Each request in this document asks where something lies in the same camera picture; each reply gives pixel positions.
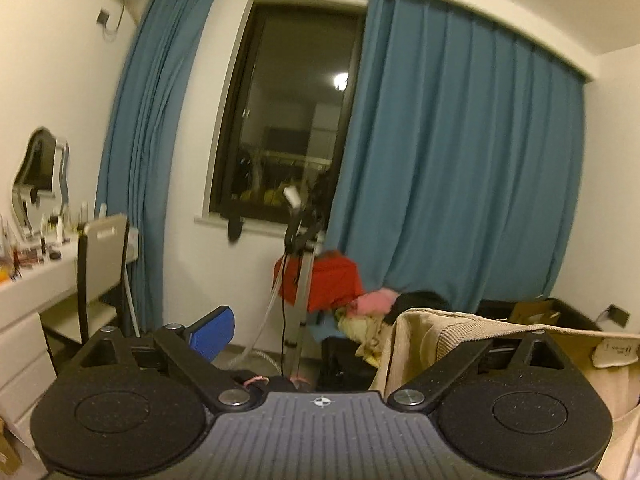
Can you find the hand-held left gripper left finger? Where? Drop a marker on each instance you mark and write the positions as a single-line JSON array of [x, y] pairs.
[[216, 331]]

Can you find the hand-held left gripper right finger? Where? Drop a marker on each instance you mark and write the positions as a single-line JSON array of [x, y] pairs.
[[450, 370]]

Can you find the beige garment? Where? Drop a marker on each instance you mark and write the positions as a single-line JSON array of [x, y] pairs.
[[415, 345]]

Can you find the black cloth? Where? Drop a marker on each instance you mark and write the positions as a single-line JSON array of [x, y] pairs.
[[420, 300]]

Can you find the yellow cloth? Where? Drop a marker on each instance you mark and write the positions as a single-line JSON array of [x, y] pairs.
[[365, 332]]

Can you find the silver tripod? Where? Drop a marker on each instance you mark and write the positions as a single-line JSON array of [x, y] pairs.
[[300, 285]]

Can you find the open cardboard box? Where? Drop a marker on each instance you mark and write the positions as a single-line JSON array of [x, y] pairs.
[[532, 312]]

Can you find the pink cloth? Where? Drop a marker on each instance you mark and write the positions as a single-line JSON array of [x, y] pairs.
[[375, 301]]

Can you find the small black object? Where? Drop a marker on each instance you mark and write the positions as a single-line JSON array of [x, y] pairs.
[[235, 229]]

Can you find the black storage box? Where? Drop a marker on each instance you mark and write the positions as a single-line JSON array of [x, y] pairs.
[[345, 365]]

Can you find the light blue cloth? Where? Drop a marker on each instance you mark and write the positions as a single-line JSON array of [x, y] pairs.
[[322, 327]]

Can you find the red cloth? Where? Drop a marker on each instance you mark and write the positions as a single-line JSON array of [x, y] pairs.
[[330, 280]]

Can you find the beige chair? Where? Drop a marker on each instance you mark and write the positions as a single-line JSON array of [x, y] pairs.
[[102, 255]]

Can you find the group of cosmetics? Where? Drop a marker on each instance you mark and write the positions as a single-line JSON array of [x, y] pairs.
[[50, 240]]

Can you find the white dressing table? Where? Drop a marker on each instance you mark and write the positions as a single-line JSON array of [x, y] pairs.
[[30, 290]]

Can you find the narrow blue curtain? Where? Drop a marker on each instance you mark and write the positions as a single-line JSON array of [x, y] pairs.
[[145, 135]]

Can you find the wide blue curtain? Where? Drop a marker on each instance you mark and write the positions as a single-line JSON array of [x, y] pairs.
[[450, 160]]

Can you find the dark window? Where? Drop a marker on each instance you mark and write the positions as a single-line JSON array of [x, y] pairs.
[[280, 110]]

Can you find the brown cardboard box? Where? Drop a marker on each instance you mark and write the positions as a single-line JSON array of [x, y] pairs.
[[9, 452]]

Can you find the wavy framed mirror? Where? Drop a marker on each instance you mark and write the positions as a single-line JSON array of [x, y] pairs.
[[35, 170]]

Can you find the black wall socket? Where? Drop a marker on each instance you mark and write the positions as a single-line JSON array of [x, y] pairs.
[[617, 314]]

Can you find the grey wall socket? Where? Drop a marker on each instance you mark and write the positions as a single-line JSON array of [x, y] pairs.
[[104, 16]]

